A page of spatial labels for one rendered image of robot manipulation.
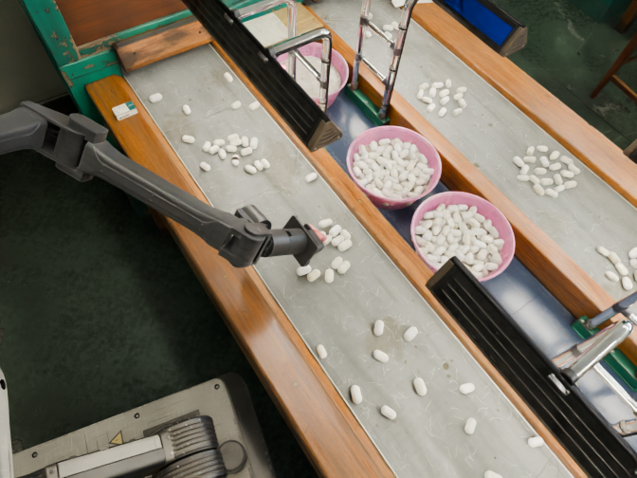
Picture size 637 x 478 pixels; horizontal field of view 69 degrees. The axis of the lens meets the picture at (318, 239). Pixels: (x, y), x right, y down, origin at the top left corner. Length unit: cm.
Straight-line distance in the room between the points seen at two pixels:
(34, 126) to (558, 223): 124
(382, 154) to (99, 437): 107
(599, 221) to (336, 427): 91
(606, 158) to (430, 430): 95
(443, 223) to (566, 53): 219
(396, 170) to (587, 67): 210
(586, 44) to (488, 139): 203
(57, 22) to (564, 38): 281
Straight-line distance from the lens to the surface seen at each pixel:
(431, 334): 113
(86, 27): 156
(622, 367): 134
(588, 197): 151
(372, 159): 135
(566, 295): 134
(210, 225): 89
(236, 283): 111
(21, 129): 97
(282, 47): 107
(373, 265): 117
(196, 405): 134
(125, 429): 138
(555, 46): 335
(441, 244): 124
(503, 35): 129
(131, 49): 156
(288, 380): 103
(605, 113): 306
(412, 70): 166
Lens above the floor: 177
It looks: 60 degrees down
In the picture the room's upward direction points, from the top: 6 degrees clockwise
